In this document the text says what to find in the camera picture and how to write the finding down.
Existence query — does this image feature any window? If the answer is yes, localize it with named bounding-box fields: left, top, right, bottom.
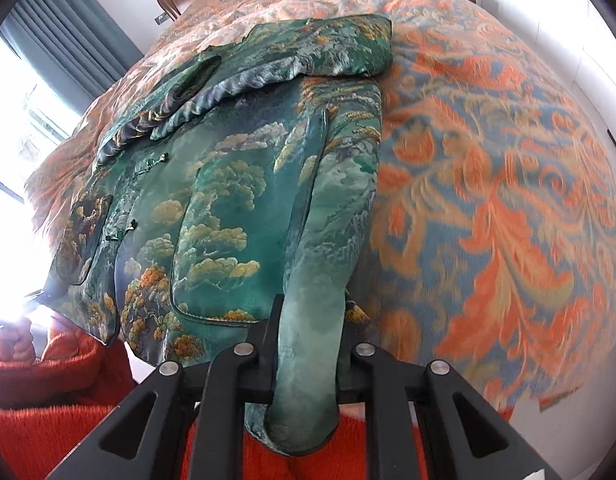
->
left=0, top=30, right=88, bottom=321

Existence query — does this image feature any white wardrobe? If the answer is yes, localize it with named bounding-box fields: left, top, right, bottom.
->
left=488, top=0, right=616, bottom=311

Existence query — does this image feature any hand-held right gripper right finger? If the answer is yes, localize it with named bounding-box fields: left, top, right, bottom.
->
left=337, top=342, right=564, bottom=480

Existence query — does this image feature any person's left hand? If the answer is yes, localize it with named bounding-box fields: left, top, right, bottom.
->
left=0, top=324, right=37, bottom=362

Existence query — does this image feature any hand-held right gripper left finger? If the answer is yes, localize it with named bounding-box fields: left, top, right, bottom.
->
left=48, top=294, right=286, bottom=480

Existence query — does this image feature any green patterned jacket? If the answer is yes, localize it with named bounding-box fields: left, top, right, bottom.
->
left=38, top=14, right=393, bottom=458

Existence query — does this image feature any grey-blue curtain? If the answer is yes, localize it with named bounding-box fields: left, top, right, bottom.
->
left=0, top=0, right=143, bottom=116

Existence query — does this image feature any orange paisley quilt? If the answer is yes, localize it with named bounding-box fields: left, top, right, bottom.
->
left=25, top=0, right=616, bottom=411

